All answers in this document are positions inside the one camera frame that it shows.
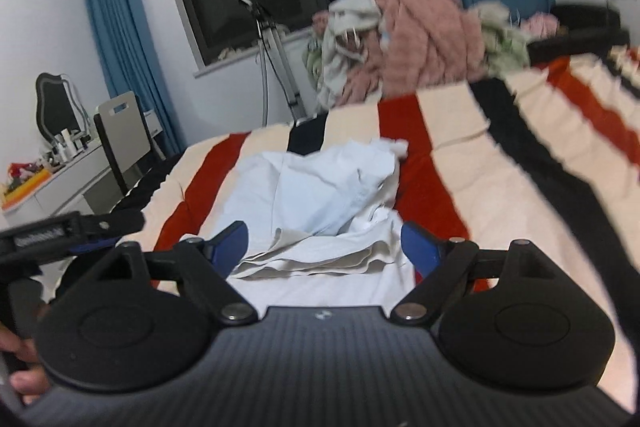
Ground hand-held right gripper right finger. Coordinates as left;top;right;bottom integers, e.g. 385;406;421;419
390;221;561;325

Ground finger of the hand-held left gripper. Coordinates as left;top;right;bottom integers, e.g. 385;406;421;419
70;208;147;256

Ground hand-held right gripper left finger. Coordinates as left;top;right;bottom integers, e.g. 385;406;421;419
95;221;258;325

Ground white t-shirt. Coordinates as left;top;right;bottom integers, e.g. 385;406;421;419
177;138;418;305

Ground person's left hand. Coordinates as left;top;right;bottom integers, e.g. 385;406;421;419
0;326;53;405

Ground white dressing desk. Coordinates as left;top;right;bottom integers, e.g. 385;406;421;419
0;109;166;218

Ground orange tray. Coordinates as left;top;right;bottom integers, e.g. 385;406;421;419
2;169;53;202

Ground group of cosmetic bottles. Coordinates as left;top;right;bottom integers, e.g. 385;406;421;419
42;127;93;165

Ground beige and black chair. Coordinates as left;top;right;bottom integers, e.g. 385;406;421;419
93;90;156;198

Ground striped fleece blanket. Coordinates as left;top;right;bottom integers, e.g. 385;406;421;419
30;44;640;413

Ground wavy framed mirror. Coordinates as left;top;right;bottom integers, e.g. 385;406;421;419
35;72;86;142

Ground silver garment steamer stand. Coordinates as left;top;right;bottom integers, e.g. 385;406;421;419
237;0;308;128

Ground pink fluffy robe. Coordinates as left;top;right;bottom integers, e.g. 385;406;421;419
312;0;483;108

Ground cream cloth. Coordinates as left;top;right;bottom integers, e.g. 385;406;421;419
470;1;516;28

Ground grey hoodie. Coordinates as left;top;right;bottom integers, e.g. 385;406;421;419
315;0;421;108

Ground pink cloth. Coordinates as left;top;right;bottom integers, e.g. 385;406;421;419
520;12;561;35

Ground black armchair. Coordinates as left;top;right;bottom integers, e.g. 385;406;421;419
527;2;631;62

